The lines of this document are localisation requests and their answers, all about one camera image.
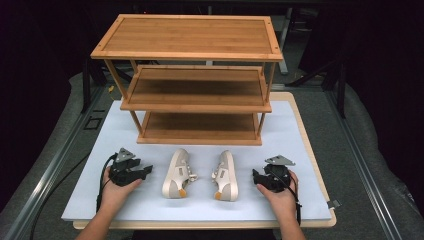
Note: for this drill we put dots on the metal floor rail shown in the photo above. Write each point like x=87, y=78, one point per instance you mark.
x=50, y=173
x=363, y=166

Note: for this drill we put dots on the white sneaker with orange heel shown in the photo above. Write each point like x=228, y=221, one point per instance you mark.
x=228, y=176
x=175, y=173

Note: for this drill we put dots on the white foam mat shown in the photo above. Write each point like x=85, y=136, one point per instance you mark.
x=200, y=210

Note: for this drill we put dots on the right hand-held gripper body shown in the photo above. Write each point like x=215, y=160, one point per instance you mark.
x=278, y=176

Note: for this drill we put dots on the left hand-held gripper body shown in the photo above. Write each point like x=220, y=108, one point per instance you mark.
x=121, y=173

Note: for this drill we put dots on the wooden three-tier shoe rack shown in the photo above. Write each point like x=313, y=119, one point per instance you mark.
x=186, y=38

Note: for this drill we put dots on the person's left hand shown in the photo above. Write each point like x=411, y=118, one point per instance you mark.
x=113, y=196

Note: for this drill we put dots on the small yellow tag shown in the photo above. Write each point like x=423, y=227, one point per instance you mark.
x=111, y=89

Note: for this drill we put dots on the grey metal stand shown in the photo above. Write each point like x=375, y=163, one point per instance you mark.
x=284, y=43

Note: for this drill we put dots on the small grey clip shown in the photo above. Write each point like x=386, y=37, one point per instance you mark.
x=334, y=204

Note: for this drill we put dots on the person's right hand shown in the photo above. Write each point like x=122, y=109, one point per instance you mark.
x=285, y=200

